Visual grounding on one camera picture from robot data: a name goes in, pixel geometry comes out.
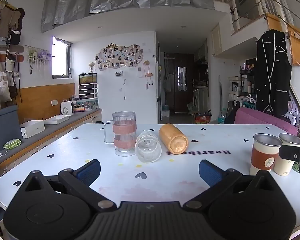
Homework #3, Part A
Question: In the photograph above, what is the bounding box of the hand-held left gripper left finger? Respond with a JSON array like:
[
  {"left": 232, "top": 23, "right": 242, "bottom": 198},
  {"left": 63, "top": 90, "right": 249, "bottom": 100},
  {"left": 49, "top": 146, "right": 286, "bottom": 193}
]
[{"left": 22, "top": 159, "right": 117, "bottom": 212}]

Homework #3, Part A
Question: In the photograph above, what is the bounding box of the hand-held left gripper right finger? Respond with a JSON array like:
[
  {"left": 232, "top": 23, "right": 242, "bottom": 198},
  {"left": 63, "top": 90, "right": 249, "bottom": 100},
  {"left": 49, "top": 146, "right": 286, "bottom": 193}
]
[{"left": 183, "top": 159, "right": 277, "bottom": 212}]

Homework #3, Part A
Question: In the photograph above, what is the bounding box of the orange wooden cup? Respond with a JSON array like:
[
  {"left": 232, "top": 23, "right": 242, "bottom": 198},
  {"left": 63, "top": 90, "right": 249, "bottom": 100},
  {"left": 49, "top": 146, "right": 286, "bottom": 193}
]
[{"left": 159, "top": 123, "right": 189, "bottom": 155}]

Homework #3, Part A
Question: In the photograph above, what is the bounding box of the clear ribbed glass cup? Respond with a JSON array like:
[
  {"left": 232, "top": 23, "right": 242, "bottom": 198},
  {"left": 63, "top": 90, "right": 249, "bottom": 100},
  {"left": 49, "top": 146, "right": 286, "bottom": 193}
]
[{"left": 135, "top": 129, "right": 162, "bottom": 164}]

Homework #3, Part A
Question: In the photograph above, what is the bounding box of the white paper cup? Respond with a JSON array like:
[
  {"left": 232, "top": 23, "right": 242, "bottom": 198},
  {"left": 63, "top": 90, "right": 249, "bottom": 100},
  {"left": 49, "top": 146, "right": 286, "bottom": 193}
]
[{"left": 273, "top": 133, "right": 300, "bottom": 176}]

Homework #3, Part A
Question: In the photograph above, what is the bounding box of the paper cup with brown sleeve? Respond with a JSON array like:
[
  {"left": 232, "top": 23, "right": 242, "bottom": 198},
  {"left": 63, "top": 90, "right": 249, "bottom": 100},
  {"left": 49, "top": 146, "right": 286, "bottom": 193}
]
[{"left": 249, "top": 133, "right": 283, "bottom": 176}]

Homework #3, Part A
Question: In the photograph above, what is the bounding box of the white pegboard panel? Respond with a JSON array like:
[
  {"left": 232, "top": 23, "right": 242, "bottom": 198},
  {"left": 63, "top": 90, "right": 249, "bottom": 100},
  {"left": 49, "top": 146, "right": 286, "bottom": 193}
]
[{"left": 282, "top": 82, "right": 300, "bottom": 141}]

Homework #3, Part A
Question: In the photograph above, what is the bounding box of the pink chair back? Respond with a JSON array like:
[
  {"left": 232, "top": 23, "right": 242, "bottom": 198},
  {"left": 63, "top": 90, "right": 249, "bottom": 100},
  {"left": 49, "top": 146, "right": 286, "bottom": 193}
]
[{"left": 234, "top": 107, "right": 298, "bottom": 136}]

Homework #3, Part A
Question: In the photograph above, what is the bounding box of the wooden counter cabinet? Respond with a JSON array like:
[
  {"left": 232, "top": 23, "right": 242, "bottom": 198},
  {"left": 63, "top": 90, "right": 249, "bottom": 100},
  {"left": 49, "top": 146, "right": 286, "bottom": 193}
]
[{"left": 0, "top": 108, "right": 103, "bottom": 174}]

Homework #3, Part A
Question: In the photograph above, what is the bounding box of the glass mug with pink bands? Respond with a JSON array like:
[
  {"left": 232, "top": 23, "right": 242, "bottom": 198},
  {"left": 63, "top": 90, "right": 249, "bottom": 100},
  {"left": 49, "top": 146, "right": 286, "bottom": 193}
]
[{"left": 103, "top": 111, "right": 137, "bottom": 157}]

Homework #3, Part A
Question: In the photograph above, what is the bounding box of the red snack bag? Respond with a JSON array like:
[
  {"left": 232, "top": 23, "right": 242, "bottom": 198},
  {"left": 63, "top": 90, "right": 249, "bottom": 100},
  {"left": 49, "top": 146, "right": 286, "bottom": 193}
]
[{"left": 195, "top": 112, "right": 212, "bottom": 124}]

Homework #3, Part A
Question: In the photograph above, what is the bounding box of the large water bottle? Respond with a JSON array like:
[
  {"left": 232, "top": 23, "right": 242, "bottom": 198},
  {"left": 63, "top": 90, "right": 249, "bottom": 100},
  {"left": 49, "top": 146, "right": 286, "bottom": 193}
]
[{"left": 218, "top": 108, "right": 228, "bottom": 124}]

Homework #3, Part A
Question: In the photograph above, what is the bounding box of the white shallow tray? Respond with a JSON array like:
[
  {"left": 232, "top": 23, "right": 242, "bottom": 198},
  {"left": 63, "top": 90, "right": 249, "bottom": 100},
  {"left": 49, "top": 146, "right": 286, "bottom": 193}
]
[{"left": 43, "top": 115, "right": 70, "bottom": 125}]

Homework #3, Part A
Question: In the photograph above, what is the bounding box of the white small appliance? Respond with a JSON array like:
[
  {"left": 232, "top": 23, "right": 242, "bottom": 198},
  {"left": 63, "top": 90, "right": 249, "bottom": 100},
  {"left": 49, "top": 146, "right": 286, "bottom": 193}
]
[{"left": 60, "top": 101, "right": 75, "bottom": 116}]

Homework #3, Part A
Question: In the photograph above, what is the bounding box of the white open box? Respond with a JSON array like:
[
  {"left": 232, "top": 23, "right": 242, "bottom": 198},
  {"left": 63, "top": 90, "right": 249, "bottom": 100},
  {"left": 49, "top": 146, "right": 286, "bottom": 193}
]
[{"left": 20, "top": 120, "right": 46, "bottom": 139}]

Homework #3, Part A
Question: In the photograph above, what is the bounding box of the washing machine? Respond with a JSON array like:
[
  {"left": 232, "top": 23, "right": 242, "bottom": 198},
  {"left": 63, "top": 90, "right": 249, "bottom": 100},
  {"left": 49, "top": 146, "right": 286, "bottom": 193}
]
[{"left": 193, "top": 88, "right": 200, "bottom": 111}]

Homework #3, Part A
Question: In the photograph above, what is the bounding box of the black jacket with white trim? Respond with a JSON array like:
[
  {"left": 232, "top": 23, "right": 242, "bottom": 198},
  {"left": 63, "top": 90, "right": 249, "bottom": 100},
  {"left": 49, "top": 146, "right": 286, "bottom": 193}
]
[{"left": 254, "top": 29, "right": 293, "bottom": 118}]

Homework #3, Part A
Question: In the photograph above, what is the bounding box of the cluttered shelf rack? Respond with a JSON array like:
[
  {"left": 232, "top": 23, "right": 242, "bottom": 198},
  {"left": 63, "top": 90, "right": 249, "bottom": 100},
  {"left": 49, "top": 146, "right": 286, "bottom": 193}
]
[{"left": 227, "top": 64, "right": 257, "bottom": 111}]

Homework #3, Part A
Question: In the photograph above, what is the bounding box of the small drawer unit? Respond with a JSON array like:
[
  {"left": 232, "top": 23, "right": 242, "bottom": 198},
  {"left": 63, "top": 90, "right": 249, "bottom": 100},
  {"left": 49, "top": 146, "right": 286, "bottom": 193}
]
[{"left": 78, "top": 83, "right": 99, "bottom": 100}]

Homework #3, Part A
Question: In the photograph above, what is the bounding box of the green egg carton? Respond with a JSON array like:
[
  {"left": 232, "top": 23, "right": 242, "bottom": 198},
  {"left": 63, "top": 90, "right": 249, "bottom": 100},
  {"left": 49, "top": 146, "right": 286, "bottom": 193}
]
[{"left": 2, "top": 138, "right": 23, "bottom": 149}]

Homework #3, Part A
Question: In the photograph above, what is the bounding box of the glass fish tank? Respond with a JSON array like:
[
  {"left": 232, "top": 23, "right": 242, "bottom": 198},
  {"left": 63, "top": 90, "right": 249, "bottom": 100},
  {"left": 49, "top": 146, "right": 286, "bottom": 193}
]
[{"left": 79, "top": 72, "right": 98, "bottom": 85}]

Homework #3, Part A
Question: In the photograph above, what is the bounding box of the dark wooden door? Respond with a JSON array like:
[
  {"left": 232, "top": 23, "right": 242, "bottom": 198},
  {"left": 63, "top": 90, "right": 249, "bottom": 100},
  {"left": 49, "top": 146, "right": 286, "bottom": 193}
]
[{"left": 174, "top": 53, "right": 195, "bottom": 113}]

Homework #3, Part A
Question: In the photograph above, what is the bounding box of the dark blue storage box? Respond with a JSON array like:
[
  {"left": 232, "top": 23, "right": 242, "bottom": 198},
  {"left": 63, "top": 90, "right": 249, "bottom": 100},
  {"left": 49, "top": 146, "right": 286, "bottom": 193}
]
[{"left": 0, "top": 105, "right": 19, "bottom": 153}]

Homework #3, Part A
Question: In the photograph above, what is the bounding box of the window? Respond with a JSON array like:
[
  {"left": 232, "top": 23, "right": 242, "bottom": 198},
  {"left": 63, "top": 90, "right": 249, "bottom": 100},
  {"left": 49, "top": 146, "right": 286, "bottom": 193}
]
[{"left": 51, "top": 36, "right": 71, "bottom": 79}]

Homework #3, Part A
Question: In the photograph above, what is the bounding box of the cloud-shaped photo board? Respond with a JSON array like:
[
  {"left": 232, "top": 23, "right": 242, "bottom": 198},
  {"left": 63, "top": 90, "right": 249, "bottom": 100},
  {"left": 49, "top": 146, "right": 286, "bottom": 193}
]
[{"left": 94, "top": 43, "right": 144, "bottom": 71}]

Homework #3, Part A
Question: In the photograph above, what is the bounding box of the printed tote bag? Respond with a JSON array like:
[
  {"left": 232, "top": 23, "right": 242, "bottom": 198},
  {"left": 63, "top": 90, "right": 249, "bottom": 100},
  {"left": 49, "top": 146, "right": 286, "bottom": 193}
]
[{"left": 0, "top": 71, "right": 12, "bottom": 102}]

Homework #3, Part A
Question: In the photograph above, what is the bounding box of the white wall rack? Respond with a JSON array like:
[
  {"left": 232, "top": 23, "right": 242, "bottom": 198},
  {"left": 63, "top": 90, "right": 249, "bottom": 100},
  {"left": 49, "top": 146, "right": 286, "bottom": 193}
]
[{"left": 24, "top": 45, "right": 52, "bottom": 78}]

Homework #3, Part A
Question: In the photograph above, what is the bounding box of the brown wall organiser board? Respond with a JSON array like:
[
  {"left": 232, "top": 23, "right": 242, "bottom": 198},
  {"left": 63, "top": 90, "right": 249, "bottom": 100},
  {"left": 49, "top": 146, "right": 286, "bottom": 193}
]
[{"left": 0, "top": 1, "right": 26, "bottom": 63}]

